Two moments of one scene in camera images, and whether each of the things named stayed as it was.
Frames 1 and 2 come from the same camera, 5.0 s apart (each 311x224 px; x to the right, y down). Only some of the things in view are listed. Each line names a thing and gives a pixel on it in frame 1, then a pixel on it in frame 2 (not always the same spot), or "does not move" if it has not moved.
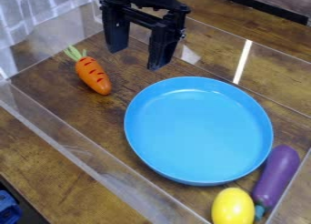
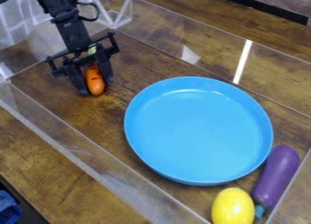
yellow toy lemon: (233, 207) does not move
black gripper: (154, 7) → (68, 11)
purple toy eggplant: (277, 171) does not move
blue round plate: (198, 131) does not move
